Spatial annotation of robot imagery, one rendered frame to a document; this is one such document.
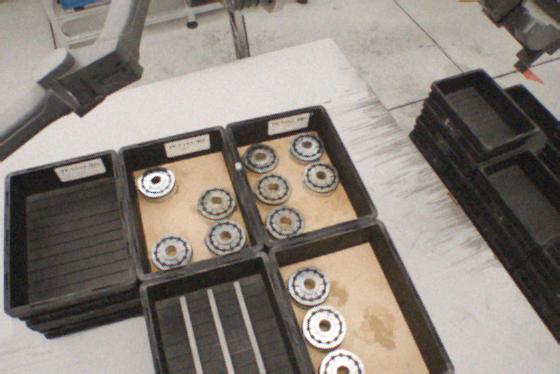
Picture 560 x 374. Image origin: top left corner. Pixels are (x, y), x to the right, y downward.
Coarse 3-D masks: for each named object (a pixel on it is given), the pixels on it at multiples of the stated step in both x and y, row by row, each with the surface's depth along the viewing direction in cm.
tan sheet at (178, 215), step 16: (192, 160) 128; (208, 160) 128; (176, 176) 124; (192, 176) 125; (208, 176) 125; (224, 176) 125; (176, 192) 122; (192, 192) 122; (144, 208) 118; (160, 208) 119; (176, 208) 119; (192, 208) 119; (144, 224) 116; (160, 224) 116; (176, 224) 116; (192, 224) 116; (208, 224) 117; (240, 224) 117; (192, 240) 114; (224, 240) 114; (208, 256) 112
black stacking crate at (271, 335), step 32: (160, 288) 99; (192, 288) 105; (224, 288) 107; (256, 288) 108; (160, 320) 102; (192, 320) 103; (224, 320) 103; (256, 320) 103; (160, 352) 92; (288, 352) 98
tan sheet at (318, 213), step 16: (272, 144) 132; (288, 144) 132; (288, 160) 129; (288, 176) 126; (304, 192) 123; (336, 192) 124; (304, 208) 121; (320, 208) 121; (336, 208) 121; (352, 208) 121; (320, 224) 118
